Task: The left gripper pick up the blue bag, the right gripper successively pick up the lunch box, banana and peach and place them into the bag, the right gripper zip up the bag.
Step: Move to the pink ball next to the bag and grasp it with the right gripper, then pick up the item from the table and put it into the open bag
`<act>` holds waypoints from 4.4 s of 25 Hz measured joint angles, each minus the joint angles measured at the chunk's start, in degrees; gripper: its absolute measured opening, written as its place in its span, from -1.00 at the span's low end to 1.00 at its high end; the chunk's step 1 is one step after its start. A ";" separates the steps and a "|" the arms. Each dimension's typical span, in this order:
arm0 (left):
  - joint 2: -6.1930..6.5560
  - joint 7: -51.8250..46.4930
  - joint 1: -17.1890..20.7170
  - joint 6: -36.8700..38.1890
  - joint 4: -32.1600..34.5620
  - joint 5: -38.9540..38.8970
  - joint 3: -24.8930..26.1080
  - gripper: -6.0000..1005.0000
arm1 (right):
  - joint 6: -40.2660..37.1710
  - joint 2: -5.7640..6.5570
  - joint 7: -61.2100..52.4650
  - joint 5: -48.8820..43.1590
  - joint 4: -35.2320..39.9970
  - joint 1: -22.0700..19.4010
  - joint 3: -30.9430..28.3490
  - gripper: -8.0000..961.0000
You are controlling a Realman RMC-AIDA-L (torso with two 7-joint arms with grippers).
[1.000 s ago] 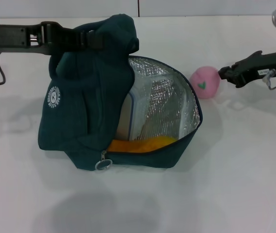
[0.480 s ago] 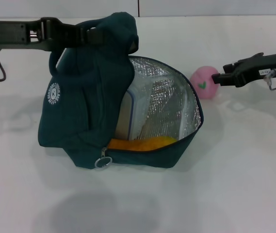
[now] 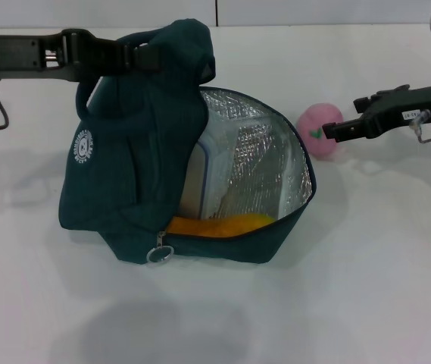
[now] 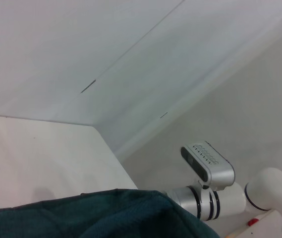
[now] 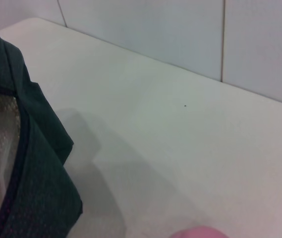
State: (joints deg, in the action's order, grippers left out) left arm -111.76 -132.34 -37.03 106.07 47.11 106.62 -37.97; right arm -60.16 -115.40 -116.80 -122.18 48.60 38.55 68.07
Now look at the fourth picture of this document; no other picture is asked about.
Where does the dark teal insulated lunch bag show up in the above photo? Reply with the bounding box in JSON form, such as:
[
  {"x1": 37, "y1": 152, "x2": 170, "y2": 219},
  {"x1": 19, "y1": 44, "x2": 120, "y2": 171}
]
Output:
[{"x1": 0, "y1": 188, "x2": 222, "y2": 238}]

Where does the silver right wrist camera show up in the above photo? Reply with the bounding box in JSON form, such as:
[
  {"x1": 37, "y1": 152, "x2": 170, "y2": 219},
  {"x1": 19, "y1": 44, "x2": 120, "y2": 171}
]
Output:
[{"x1": 180, "y1": 141, "x2": 236, "y2": 192}]

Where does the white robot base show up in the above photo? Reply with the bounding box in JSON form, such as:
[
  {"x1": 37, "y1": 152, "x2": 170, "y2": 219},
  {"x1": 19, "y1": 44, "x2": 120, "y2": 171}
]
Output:
[{"x1": 226, "y1": 209, "x2": 282, "y2": 238}]

